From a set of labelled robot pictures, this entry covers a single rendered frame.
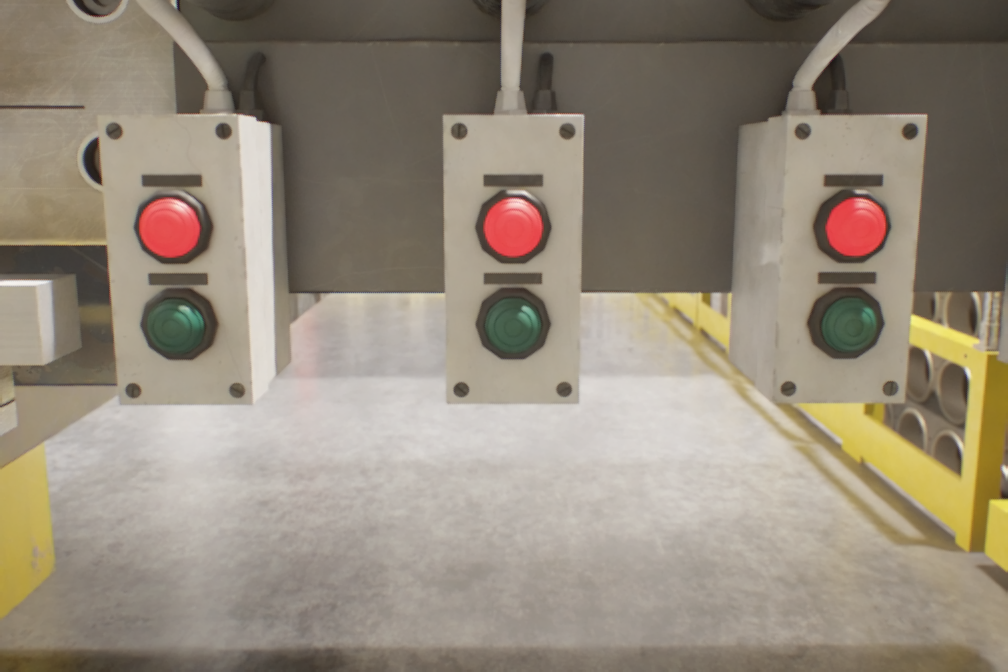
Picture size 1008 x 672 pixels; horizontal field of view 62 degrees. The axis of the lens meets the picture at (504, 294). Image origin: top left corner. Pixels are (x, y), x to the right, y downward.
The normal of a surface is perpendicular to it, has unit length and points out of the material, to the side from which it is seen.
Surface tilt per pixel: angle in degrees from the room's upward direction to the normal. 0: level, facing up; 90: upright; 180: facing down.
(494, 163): 90
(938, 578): 0
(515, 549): 0
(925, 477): 90
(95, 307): 90
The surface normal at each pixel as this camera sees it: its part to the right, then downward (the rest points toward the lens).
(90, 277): 0.01, 0.16
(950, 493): -1.00, 0.00
